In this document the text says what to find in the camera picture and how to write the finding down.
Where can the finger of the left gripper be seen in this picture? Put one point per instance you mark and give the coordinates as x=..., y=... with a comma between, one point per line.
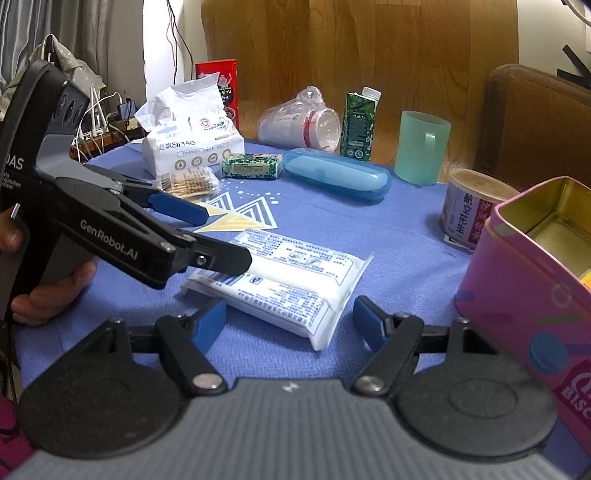
x=199, y=251
x=148, y=196

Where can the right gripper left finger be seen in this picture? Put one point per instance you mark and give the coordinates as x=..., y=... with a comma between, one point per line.
x=182, y=344

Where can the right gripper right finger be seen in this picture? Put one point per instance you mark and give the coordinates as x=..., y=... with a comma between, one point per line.
x=393, y=339

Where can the bag of cotton swabs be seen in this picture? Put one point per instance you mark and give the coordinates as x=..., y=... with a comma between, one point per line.
x=198, y=182

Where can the green patterned pocket tissue pack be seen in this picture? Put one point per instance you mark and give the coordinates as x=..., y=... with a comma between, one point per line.
x=252, y=166

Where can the white wet wipes pack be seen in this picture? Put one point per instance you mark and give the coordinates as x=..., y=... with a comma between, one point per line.
x=292, y=284

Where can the blue plastic case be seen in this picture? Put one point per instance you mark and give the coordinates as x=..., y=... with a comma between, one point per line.
x=338, y=174

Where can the yellow ink refill box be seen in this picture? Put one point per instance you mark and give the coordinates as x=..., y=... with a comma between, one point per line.
x=586, y=280

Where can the person's left hand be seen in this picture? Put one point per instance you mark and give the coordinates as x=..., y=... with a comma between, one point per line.
x=45, y=301

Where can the blue patterned tablecloth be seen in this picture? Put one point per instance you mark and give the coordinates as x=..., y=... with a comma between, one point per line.
x=99, y=405

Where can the white tissue pack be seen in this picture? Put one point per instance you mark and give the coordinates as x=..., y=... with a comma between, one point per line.
x=187, y=127

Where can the red snack box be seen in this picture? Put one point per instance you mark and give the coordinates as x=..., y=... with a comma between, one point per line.
x=227, y=83

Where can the pink biscuit tin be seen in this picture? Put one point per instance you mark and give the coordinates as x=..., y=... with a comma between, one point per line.
x=522, y=287

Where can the bagged stack of paper cups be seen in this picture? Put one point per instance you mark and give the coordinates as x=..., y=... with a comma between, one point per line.
x=304, y=121

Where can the peanut can with lid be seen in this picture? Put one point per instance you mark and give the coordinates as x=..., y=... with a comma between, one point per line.
x=469, y=201

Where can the teal plastic mug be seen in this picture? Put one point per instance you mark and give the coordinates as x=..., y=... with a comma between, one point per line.
x=422, y=147

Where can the green drink carton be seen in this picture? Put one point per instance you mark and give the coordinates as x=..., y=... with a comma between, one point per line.
x=358, y=124

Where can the brown chair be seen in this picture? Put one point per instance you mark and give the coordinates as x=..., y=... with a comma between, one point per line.
x=535, y=127

